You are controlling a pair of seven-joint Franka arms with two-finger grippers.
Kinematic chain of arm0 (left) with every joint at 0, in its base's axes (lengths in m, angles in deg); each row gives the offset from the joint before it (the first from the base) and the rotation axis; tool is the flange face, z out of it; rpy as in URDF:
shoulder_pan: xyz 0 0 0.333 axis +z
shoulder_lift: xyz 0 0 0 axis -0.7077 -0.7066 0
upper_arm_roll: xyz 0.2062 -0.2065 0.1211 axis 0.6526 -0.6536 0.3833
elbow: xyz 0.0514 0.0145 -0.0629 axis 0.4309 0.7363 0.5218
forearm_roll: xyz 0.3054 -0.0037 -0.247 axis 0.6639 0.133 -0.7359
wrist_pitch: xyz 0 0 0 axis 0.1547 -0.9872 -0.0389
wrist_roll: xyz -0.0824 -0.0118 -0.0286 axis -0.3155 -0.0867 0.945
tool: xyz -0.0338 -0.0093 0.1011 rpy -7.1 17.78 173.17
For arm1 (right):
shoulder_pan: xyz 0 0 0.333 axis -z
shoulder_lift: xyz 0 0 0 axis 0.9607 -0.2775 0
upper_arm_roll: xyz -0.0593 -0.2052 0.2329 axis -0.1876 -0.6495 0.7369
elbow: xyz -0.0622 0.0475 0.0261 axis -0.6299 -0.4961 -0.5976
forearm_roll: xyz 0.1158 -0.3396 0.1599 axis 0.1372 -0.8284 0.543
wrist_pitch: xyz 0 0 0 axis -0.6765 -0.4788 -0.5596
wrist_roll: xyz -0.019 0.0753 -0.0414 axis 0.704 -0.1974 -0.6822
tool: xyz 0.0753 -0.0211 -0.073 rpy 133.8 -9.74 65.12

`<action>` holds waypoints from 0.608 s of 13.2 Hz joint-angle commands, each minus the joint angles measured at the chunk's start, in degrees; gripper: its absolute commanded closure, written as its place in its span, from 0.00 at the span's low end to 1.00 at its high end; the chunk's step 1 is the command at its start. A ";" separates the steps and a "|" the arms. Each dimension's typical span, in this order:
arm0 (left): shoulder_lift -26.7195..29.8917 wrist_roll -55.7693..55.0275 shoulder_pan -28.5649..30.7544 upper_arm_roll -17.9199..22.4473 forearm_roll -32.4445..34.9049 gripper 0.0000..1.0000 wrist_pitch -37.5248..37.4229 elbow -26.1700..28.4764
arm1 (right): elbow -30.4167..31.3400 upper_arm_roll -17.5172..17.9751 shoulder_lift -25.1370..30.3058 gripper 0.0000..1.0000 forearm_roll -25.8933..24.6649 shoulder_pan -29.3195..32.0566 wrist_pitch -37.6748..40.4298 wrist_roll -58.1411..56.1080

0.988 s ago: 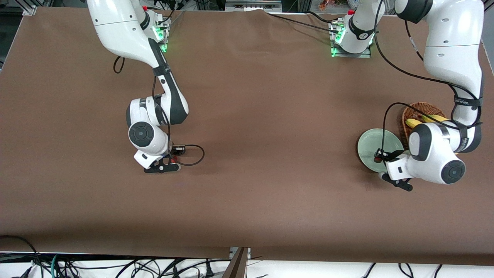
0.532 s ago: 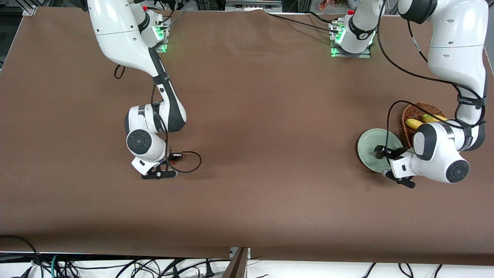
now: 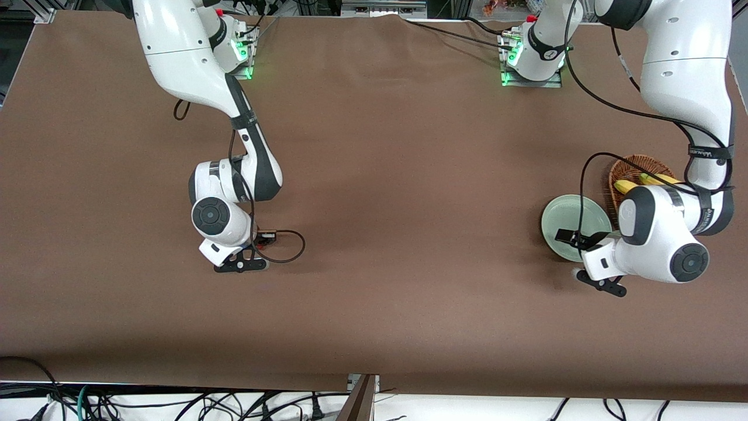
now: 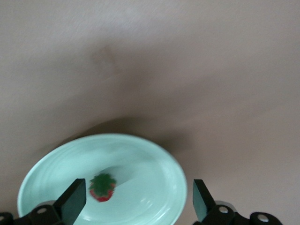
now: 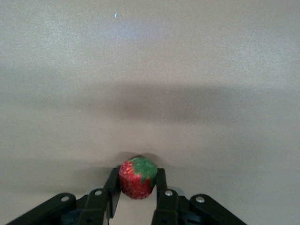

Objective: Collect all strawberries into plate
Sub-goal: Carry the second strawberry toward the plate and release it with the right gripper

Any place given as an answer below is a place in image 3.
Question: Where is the colourful toy pile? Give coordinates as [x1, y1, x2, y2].
[482, 0, 529, 17]

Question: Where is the black looped cable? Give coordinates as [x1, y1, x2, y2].
[0, 356, 66, 421]

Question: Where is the brown wicker basket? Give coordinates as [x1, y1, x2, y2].
[608, 154, 678, 226]

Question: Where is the grey metal box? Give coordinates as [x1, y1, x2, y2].
[342, 0, 427, 18]

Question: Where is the black cable on cover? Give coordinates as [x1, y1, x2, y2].
[400, 16, 515, 50]

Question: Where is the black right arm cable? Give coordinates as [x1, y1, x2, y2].
[173, 99, 306, 264]

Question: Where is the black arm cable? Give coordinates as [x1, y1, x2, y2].
[173, 99, 306, 264]
[564, 0, 734, 246]

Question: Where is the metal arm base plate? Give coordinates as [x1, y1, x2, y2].
[225, 58, 254, 81]
[498, 32, 563, 88]

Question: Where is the brown table cover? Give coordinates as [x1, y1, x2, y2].
[0, 11, 748, 403]

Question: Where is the teal cable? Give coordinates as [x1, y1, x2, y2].
[76, 385, 97, 421]

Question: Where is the black cable with plug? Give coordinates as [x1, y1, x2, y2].
[257, 391, 328, 421]

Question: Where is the pale green round plate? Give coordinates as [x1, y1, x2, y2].
[541, 194, 613, 263]

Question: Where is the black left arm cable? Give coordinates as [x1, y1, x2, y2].
[564, 0, 734, 246]

